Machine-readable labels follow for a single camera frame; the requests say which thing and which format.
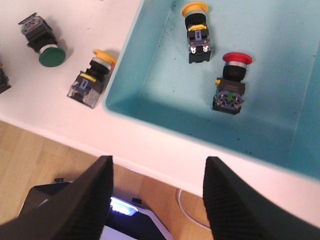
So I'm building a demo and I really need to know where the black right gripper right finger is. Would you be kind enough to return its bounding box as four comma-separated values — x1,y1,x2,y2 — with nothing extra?
202,156,320,240

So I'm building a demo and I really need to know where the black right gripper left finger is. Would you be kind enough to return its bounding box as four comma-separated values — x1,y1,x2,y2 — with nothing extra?
0,156,114,240

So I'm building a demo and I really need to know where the red button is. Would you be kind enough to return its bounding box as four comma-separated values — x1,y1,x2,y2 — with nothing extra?
212,52,253,115

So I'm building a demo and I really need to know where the yellow button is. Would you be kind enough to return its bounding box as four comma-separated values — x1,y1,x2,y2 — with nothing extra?
67,49,117,109
181,1,212,64

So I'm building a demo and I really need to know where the light blue plastic box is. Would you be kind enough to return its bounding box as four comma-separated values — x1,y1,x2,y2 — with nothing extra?
104,0,320,178

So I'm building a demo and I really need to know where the black device on floor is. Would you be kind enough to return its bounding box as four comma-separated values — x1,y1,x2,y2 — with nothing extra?
19,178,173,240

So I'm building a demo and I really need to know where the yellow button on table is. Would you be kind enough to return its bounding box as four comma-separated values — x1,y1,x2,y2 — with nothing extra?
67,49,117,109

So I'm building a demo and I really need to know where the green button front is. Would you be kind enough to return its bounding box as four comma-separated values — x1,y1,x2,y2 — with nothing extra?
0,54,12,94

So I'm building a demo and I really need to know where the green button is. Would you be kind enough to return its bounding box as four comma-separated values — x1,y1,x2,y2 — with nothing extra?
18,12,66,68
0,54,12,94

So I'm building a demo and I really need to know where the green button middle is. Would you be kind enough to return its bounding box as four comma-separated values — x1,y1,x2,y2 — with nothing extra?
18,12,66,68

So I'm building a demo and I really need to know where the white floor cable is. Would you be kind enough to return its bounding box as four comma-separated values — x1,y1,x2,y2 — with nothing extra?
176,188,211,231

